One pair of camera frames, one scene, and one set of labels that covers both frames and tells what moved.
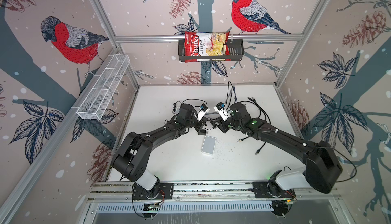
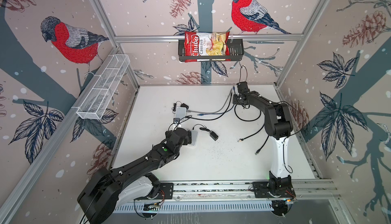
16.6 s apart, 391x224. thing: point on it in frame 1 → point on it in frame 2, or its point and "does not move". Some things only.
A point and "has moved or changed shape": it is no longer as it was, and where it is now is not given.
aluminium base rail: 213,190 does not move
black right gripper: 220,123 → 234,96
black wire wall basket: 236,49 does not move
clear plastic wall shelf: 94,104 does not move
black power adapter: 202,132 has moved or changed shape
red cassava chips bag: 197,43 does not move
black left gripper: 200,123 → 188,139
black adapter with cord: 174,108 does not move
